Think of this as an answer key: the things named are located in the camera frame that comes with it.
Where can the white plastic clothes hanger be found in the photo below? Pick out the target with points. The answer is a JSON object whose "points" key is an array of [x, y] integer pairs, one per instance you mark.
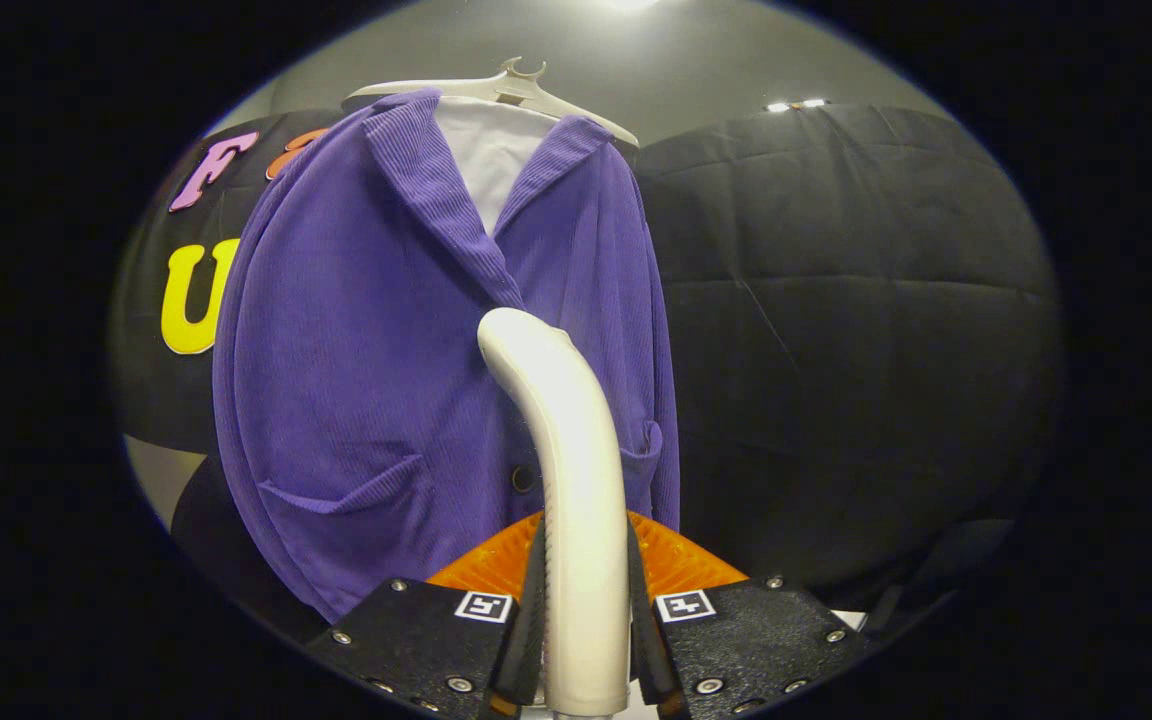
{"points": [[506, 88]]}

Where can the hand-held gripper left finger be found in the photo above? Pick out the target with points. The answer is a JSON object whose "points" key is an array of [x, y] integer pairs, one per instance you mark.
{"points": [[530, 640]]}

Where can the double panel ceiling light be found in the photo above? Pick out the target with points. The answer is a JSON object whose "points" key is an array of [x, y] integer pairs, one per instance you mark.
{"points": [[796, 104]]}

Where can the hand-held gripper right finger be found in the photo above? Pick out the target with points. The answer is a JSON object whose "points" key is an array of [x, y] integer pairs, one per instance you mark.
{"points": [[644, 650]]}

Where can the white garment board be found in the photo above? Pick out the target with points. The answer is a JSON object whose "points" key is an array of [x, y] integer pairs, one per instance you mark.
{"points": [[491, 160]]}

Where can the black backdrop cloth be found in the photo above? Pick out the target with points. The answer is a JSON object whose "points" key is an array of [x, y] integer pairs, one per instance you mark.
{"points": [[856, 350], [151, 390]]}

